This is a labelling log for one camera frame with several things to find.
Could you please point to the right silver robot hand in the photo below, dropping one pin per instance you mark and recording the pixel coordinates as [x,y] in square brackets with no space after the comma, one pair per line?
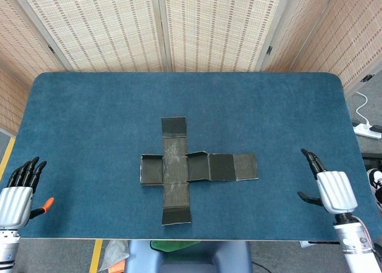
[335,189]

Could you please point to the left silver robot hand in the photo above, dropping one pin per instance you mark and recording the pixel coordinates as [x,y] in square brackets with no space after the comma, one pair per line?
[15,201]

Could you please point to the black foldable cardboard box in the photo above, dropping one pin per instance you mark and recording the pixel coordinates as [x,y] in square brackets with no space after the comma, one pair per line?
[176,165]

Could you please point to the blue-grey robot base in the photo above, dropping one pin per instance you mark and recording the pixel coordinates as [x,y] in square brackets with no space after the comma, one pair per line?
[185,258]

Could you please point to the black and white sneaker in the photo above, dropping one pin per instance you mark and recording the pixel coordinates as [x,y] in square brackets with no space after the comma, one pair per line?
[376,180]

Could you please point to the white power strip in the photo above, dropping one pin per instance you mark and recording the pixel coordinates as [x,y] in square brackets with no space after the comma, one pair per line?
[364,132]

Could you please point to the woven bamboo screen panel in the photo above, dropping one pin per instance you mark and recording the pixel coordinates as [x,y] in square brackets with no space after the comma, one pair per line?
[10,105]
[215,25]
[104,25]
[18,40]
[301,25]
[352,37]

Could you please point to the blue felt table cover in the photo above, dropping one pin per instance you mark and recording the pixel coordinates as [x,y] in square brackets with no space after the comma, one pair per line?
[89,120]

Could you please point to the grey plastic bag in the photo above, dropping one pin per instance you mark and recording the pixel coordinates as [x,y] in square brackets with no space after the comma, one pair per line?
[115,252]

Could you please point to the black screen hinge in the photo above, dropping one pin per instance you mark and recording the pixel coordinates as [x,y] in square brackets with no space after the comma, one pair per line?
[269,50]
[51,49]
[367,77]

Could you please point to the orange packet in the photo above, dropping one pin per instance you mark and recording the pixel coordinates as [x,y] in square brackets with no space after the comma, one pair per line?
[118,267]

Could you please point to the green cloth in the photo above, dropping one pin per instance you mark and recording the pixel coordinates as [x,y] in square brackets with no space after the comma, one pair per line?
[167,245]

